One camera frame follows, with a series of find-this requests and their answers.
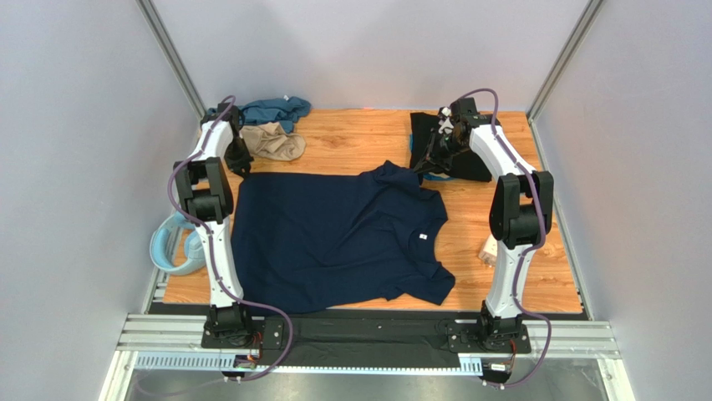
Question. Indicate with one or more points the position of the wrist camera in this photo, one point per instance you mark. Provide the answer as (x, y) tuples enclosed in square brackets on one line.
[(235, 117), (459, 108)]

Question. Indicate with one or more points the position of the aluminium corner post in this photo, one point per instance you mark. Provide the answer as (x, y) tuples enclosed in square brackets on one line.
[(565, 56), (155, 22)]

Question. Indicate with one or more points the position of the white cube adapter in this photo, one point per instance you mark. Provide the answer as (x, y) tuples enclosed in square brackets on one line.
[(489, 251)]

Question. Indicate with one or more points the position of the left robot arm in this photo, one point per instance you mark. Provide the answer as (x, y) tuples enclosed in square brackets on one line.
[(205, 199)]

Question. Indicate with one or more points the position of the light blue round device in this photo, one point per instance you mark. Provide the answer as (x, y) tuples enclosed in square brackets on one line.
[(174, 231)]

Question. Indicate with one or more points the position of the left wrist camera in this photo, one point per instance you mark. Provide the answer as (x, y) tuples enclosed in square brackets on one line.
[(235, 117)]

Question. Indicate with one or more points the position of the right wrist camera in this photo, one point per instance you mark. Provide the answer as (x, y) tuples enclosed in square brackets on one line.
[(459, 108)]

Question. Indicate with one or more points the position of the navy blue t shirt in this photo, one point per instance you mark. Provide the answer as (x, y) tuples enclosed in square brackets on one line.
[(304, 243)]

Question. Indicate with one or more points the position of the beige t shirt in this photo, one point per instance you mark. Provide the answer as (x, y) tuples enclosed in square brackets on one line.
[(267, 141)]

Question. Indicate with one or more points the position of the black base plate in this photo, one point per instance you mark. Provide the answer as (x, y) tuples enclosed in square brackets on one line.
[(349, 338)]

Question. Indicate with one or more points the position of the folded black t shirt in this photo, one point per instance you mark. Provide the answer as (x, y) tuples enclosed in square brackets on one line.
[(465, 167)]

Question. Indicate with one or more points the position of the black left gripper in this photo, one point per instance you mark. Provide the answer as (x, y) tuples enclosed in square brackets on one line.
[(236, 165)]

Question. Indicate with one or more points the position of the right aluminium corner post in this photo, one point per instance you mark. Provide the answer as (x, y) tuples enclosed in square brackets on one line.
[(565, 56)]

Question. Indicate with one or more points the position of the left aluminium corner post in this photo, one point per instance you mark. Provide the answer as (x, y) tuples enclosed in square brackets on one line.
[(155, 22)]

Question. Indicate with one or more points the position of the teal blue t shirt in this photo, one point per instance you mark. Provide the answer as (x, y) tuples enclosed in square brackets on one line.
[(286, 111)]

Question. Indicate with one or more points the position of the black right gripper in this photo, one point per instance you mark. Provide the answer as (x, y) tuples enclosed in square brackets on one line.
[(434, 151)]

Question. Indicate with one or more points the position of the aluminium front rail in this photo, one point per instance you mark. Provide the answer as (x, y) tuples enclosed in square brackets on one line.
[(139, 347)]

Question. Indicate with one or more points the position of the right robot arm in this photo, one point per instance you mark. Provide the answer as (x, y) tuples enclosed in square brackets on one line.
[(520, 215)]

